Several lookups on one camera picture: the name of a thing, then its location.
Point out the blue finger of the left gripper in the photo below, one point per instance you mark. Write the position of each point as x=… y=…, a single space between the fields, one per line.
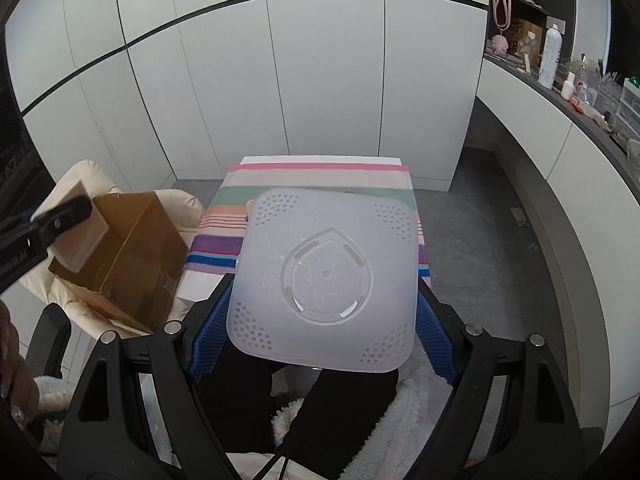
x=24 y=239

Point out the translucent square plastic lid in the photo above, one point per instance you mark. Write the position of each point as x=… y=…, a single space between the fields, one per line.
x=327 y=280

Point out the striped colourful cloth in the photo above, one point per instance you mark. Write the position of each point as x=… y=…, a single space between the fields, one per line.
x=310 y=185

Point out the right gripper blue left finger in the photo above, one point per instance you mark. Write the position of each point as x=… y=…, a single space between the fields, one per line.
x=177 y=362

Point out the brown cardboard box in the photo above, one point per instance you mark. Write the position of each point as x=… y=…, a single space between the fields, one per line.
x=133 y=274

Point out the person's black trousers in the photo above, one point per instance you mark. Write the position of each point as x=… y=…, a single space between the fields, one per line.
x=237 y=401

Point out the brown paw-print box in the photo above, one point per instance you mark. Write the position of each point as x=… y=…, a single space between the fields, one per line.
x=525 y=38

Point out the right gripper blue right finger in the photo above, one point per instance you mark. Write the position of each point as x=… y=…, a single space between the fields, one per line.
x=469 y=359

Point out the pink plush toy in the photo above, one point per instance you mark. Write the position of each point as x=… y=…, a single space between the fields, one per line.
x=499 y=44

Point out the white spray bottle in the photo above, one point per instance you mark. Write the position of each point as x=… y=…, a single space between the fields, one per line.
x=550 y=57

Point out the cream padded chair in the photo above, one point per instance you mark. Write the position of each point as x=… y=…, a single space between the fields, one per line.
x=87 y=178

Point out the black wall panel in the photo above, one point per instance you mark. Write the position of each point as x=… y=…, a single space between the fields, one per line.
x=25 y=181

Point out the person's left hand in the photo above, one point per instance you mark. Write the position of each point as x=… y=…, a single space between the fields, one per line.
x=18 y=387

